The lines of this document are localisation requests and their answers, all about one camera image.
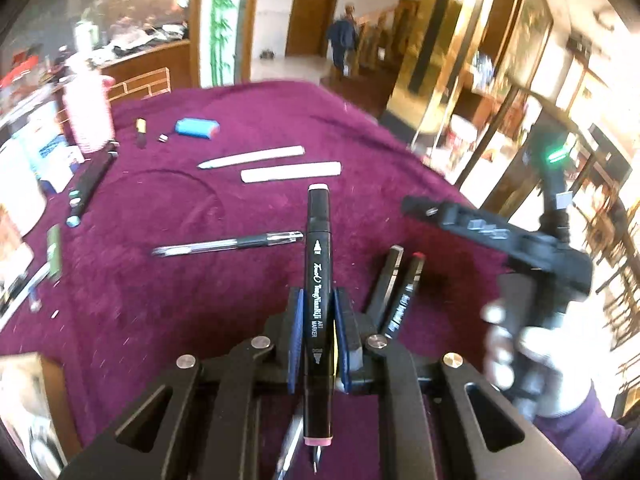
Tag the black marker red cap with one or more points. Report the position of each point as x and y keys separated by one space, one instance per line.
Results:
x=402 y=299

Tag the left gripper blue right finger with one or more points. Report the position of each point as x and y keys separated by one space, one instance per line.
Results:
x=348 y=339

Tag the black art marker pink cap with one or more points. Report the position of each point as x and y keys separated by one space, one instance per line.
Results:
x=319 y=330

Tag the small orange black pen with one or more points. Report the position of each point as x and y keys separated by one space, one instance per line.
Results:
x=140 y=132

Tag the silver gel pen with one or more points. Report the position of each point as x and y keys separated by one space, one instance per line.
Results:
x=234 y=243

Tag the dark markers with teal caps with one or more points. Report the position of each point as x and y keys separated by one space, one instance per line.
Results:
x=82 y=193

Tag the person in blue jacket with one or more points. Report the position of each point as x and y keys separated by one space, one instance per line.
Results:
x=343 y=39

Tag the white pen with silver tip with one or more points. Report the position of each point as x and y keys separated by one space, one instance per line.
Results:
x=256 y=156

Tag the blue lighter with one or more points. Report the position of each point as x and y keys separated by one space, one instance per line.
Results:
x=196 y=127

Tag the brown cardboard box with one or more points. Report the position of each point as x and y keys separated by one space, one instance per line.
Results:
x=37 y=426

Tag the white gloved right hand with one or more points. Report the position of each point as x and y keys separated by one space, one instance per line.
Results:
x=546 y=368

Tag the pink knitted cup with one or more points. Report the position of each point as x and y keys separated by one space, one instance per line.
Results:
x=89 y=110

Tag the clear plastic pen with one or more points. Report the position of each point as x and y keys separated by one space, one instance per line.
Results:
x=23 y=294

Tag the white pen cap stick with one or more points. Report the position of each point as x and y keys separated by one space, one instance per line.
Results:
x=307 y=170

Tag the black marker grey cap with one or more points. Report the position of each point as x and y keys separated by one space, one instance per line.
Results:
x=383 y=287

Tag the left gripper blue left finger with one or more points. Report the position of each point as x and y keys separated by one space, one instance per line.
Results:
x=296 y=308

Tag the maroon velvet tablecloth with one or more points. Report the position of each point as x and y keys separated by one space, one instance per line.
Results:
x=119 y=317

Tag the green lighter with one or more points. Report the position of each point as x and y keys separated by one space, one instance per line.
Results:
x=54 y=253

